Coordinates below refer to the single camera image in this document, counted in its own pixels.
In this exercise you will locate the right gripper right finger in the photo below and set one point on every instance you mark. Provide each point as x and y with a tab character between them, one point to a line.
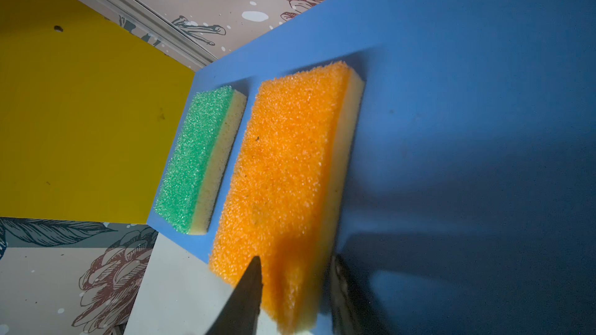
350	315

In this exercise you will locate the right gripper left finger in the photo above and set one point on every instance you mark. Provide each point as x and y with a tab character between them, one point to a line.
240	314

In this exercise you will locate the orange sponge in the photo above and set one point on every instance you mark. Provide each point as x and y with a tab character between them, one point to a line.
285	196

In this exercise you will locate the light green scrub sponge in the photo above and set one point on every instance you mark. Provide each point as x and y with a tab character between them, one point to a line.
189	189

